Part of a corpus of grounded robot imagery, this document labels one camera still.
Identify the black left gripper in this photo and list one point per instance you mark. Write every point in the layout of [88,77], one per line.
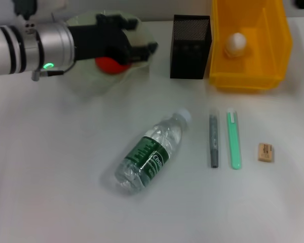
[98,43]

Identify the red-orange toy orange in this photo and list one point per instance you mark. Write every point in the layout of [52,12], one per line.
[110,67]

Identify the white paper ball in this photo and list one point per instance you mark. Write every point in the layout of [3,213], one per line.
[235,44]

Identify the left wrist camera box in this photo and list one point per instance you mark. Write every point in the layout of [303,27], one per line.
[25,8]

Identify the green glass fruit plate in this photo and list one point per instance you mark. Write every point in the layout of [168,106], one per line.
[91,83]

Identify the beige eraser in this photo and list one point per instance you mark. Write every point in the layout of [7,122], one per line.
[265,152]

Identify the black mesh pen holder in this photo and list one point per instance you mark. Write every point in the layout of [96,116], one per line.
[190,50]

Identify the yellow plastic bin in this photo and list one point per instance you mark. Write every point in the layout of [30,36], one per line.
[263,63]

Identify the clear green-label water bottle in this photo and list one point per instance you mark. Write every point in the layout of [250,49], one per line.
[144,157]

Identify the green plastic pen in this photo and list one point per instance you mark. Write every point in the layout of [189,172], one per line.
[234,141]

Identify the grey marker pen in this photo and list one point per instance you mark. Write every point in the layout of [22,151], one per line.
[214,139]

